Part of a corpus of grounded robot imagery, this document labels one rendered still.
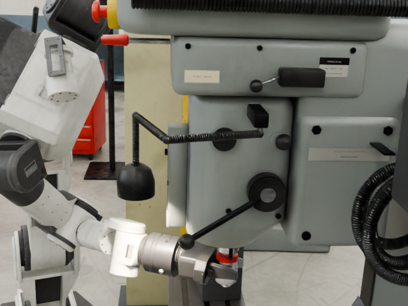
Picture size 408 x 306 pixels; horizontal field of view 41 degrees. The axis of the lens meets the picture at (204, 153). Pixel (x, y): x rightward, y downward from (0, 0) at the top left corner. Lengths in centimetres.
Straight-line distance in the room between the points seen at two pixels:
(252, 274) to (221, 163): 272
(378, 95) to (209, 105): 30
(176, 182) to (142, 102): 176
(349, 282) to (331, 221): 271
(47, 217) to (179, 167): 43
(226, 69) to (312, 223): 33
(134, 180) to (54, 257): 79
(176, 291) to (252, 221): 74
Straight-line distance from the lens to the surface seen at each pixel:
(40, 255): 174
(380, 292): 137
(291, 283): 363
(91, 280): 361
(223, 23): 91
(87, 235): 137
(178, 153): 106
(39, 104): 128
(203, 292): 167
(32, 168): 126
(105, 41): 113
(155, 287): 321
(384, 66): 100
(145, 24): 90
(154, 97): 281
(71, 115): 129
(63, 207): 140
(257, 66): 93
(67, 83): 119
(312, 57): 95
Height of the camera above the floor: 181
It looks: 17 degrees down
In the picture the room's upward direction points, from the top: 2 degrees clockwise
